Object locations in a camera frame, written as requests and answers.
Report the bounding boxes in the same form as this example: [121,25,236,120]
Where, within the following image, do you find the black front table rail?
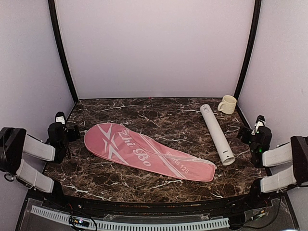
[51,195,270,217]

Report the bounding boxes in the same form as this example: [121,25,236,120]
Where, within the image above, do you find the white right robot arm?
[237,127,308,209]

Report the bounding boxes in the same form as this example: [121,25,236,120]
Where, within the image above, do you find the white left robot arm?
[0,122,80,210]

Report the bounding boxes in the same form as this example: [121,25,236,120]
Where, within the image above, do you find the white shuttlecock tube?
[200,104,235,166]

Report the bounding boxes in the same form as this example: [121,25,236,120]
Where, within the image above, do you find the pink racket cover bag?
[84,123,217,182]

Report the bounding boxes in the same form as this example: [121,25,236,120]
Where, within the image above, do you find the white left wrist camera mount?
[55,111,66,125]

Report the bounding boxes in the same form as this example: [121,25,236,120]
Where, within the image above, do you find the white slotted cable duct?
[30,205,230,231]

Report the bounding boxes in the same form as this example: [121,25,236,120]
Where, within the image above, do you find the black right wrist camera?
[251,115,266,135]

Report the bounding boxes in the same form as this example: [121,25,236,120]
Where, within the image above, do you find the cream ceramic mug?
[217,95,237,115]

